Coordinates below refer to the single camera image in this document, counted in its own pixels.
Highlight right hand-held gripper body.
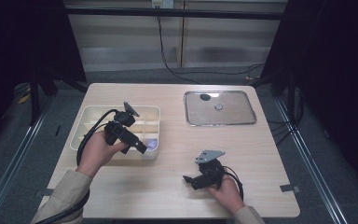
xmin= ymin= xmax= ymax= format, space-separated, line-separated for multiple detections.
xmin=190 ymin=149 xmax=227 ymax=191

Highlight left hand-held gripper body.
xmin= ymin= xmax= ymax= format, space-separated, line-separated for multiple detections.
xmin=103 ymin=100 xmax=140 ymax=147

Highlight cream divided storage box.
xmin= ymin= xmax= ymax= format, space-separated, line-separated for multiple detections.
xmin=69 ymin=105 xmax=161 ymax=161

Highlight person's right hand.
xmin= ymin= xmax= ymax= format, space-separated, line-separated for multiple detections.
xmin=206 ymin=175 xmax=247 ymax=216

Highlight person's left hand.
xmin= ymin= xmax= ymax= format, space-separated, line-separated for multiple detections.
xmin=75 ymin=130 xmax=129 ymax=179

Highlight clear tray with metal rim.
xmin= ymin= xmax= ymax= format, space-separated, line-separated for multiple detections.
xmin=183 ymin=90 xmax=258 ymax=128

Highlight grey tape piece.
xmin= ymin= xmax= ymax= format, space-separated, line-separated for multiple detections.
xmin=279 ymin=184 xmax=301 ymax=194
xmin=34 ymin=188 xmax=56 ymax=198

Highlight black metal stand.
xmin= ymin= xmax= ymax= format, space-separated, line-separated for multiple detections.
xmin=286 ymin=70 xmax=297 ymax=123
xmin=27 ymin=70 xmax=42 ymax=127

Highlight yellow object on floor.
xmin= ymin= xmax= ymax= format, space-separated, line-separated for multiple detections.
xmin=16 ymin=92 xmax=32 ymax=105

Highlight black horizontal bar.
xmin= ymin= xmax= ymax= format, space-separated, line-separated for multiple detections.
xmin=64 ymin=7 xmax=289 ymax=21

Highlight dark curtain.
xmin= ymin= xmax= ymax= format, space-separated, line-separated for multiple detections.
xmin=259 ymin=0 xmax=358 ymax=198
xmin=0 ymin=0 xmax=88 ymax=157

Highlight right hand-held gripper black cable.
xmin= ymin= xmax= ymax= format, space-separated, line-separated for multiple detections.
xmin=221 ymin=165 xmax=245 ymax=202

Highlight black floor cables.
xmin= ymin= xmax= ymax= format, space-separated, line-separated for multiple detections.
xmin=266 ymin=88 xmax=305 ymax=147

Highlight black wall cable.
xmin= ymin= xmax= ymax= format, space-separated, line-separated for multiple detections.
xmin=156 ymin=15 xmax=266 ymax=86

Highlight metal floor rail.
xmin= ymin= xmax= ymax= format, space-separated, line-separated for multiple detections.
xmin=0 ymin=95 xmax=56 ymax=224
xmin=274 ymin=97 xmax=350 ymax=224

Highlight white wall outlet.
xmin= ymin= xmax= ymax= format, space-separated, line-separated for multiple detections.
xmin=151 ymin=0 xmax=175 ymax=9

